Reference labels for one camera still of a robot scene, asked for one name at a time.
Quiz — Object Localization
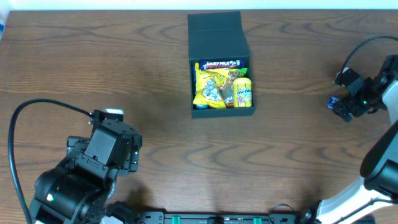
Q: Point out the blue Eclipse mint box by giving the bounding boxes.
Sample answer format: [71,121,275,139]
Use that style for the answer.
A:
[327,96,340,110]

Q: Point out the blue Oreo cookie pack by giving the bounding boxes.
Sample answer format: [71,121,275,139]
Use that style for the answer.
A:
[195,105,209,110]

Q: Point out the yellow snack bag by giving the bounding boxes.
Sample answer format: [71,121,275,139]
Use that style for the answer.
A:
[193,62,227,109]

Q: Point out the yellow candy bottle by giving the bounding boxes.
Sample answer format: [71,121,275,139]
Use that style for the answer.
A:
[233,77,252,108]

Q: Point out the green Haribo gummy bag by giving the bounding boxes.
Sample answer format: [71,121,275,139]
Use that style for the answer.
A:
[219,68,248,108]

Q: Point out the Dairy Milk chocolate bar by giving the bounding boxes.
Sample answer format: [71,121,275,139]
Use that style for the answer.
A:
[198,59,244,70]

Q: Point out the dark green box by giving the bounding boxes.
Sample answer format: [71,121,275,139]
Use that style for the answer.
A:
[187,11,257,119]

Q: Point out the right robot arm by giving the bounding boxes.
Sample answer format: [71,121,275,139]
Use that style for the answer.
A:
[296,55,397,224]

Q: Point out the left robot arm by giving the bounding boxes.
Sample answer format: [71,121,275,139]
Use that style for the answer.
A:
[29,134,142,223]

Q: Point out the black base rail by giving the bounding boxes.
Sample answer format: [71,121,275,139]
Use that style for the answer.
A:
[136,212,300,224]

